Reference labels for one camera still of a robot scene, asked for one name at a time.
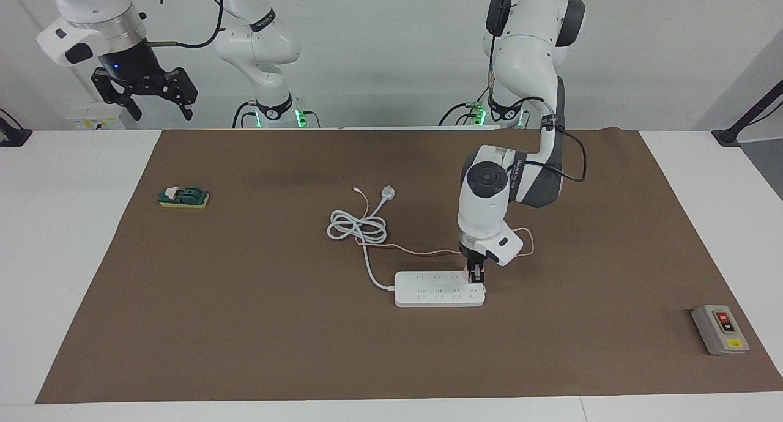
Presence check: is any grey on-off switch box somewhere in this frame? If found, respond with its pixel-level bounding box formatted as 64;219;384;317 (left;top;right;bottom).
691;305;751;356

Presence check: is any green knife switch board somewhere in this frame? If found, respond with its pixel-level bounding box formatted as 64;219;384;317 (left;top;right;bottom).
158;185;210;209

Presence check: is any black clamp stand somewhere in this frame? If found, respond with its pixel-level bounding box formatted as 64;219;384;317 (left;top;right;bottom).
711;80;783;147
0;108;32;147

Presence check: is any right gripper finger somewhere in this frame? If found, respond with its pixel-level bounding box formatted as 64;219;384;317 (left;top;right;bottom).
160;67;199;122
91;67;143;122

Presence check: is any white wall socket box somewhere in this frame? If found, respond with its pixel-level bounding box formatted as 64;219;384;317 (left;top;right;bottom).
66;101;127;130

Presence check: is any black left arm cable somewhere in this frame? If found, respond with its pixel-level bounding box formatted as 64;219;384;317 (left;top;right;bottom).
486;0;588;184

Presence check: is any white power strip cable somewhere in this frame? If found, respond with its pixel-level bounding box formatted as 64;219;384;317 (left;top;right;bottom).
327;187;397;292

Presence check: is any pink charging cable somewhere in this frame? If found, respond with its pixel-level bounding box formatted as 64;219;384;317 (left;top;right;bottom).
352;188;535;259

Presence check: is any brown table mat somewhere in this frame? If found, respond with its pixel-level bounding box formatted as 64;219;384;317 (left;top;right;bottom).
35;127;783;404

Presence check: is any black base power cable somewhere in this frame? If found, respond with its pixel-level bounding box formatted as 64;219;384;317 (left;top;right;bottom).
437;102;485;128
232;100;261;129

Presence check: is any white power strip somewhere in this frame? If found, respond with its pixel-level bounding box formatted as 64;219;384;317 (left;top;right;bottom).
394;270;486;308

